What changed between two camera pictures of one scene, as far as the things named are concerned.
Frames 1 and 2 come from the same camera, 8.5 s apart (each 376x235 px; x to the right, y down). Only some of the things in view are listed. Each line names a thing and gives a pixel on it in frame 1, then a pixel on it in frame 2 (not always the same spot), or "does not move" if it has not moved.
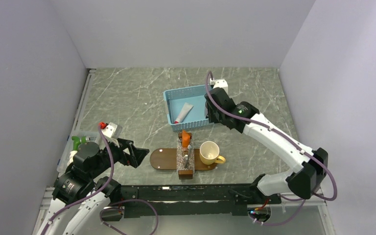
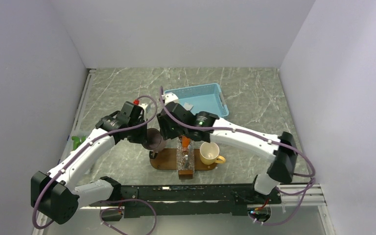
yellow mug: x=209 y=152 does not move
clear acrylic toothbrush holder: x=185 y=158 does not move
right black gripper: x=212 y=117 -> x=166 y=133
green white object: x=78 y=141 does not move
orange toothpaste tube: x=185 y=139 does not move
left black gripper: x=135 y=155 -> x=140 y=139
